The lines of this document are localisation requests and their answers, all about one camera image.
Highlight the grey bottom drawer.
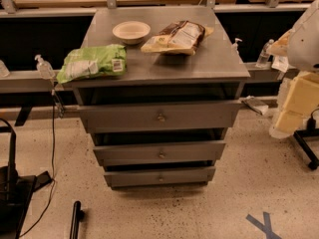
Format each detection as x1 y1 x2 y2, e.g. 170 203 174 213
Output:
105 166 215 188

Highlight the grey drawer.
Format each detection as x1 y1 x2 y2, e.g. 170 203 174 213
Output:
94 140 225 166
105 166 215 188
79 101 241 133

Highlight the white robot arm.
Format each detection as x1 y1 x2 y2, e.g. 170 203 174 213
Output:
269 0 319 139

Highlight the grey drawer cabinet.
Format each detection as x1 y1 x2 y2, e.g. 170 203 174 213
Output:
60 5 251 191

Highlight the grey top drawer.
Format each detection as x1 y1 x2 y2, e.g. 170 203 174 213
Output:
79 101 241 133

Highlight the grey middle drawer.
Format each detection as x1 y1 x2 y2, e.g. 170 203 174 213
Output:
94 140 225 166

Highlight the green chip bag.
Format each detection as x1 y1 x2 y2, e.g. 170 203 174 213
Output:
57 44 127 84

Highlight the brown yellow snack bag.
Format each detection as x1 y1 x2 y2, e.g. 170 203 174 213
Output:
141 20 213 56

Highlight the white paper bowl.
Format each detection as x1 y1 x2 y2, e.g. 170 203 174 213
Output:
113 21 151 45

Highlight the small pump bottle right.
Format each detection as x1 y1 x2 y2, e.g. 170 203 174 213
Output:
232 38 242 54

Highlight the clear water bottle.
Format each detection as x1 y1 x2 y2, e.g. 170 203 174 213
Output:
255 39 274 68

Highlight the left hand sanitizer bottle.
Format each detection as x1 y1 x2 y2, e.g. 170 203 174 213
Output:
35 55 55 80

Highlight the white packet on ledge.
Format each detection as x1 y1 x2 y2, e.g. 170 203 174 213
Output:
271 56 289 73

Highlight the black bar on floor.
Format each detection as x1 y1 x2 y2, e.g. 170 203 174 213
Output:
69 200 85 239

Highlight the black stand base right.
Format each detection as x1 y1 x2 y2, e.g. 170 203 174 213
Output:
292 108 319 171

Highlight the black equipment base left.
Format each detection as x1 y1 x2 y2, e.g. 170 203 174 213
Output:
0 119 53 239

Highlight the folded cloth on rail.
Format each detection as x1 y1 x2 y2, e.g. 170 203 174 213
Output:
242 96 268 116

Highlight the black cable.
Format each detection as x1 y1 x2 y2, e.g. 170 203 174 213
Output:
19 89 66 239

